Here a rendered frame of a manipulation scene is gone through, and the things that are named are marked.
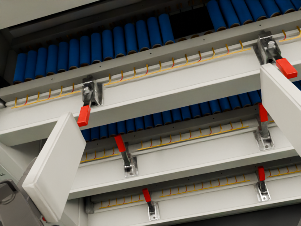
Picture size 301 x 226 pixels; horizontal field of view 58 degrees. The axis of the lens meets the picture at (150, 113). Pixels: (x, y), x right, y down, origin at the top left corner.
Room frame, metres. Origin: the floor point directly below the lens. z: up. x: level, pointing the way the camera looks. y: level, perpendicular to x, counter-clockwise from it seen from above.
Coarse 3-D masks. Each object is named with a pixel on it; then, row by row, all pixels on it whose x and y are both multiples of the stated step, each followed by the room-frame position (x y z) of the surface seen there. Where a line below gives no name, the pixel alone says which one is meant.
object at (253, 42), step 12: (276, 36) 0.33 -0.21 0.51; (288, 36) 0.33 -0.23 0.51; (228, 48) 0.34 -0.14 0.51; (240, 48) 0.34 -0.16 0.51; (180, 60) 0.36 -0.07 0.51; (192, 60) 0.35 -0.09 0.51; (132, 72) 0.37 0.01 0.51; (144, 72) 0.36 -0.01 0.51; (36, 96) 0.40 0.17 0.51; (48, 96) 0.39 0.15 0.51
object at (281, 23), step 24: (264, 24) 0.34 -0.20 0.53; (288, 24) 0.33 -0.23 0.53; (168, 48) 0.36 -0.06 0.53; (192, 48) 0.35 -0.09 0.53; (216, 48) 0.35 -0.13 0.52; (72, 72) 0.39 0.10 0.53; (96, 72) 0.38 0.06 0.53; (120, 72) 0.37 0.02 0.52; (0, 96) 0.41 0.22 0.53; (24, 96) 0.40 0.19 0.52
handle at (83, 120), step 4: (88, 88) 0.34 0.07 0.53; (88, 92) 0.35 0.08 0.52; (88, 96) 0.34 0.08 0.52; (84, 100) 0.33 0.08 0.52; (88, 100) 0.33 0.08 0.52; (84, 104) 0.32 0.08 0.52; (88, 104) 0.32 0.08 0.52; (84, 108) 0.31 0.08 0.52; (88, 108) 0.31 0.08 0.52; (80, 112) 0.30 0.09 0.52; (84, 112) 0.30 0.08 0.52; (88, 112) 0.30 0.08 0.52; (80, 116) 0.29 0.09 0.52; (84, 116) 0.29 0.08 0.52; (88, 116) 0.29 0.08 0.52; (80, 120) 0.28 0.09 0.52; (84, 120) 0.28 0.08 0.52; (88, 120) 0.29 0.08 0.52; (80, 124) 0.28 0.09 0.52; (84, 124) 0.28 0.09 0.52
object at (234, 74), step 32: (128, 0) 0.49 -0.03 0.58; (0, 64) 0.49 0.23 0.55; (192, 64) 0.35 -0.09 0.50; (224, 64) 0.32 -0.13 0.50; (256, 64) 0.30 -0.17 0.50; (64, 96) 0.38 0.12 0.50; (128, 96) 0.34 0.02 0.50; (160, 96) 0.32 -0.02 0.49; (192, 96) 0.31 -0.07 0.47; (224, 96) 0.31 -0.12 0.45; (0, 128) 0.37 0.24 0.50; (32, 128) 0.35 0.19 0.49
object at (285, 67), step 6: (270, 48) 0.30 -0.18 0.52; (270, 54) 0.29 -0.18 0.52; (276, 54) 0.28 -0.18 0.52; (276, 60) 0.27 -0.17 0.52; (282, 60) 0.26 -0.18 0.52; (282, 66) 0.25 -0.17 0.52; (288, 66) 0.25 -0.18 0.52; (282, 72) 0.25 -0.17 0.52; (288, 72) 0.24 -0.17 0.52; (294, 72) 0.23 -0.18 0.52; (288, 78) 0.23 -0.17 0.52
